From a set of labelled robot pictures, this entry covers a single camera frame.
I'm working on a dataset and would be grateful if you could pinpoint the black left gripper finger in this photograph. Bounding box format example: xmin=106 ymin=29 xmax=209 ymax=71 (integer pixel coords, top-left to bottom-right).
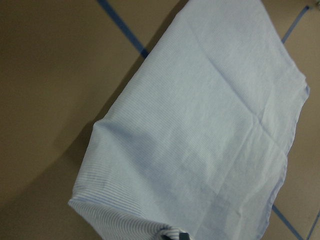
xmin=179 ymin=232 xmax=190 ymax=240

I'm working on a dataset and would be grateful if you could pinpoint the light blue striped shirt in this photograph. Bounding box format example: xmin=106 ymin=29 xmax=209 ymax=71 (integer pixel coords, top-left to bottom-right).
xmin=68 ymin=0 xmax=309 ymax=240

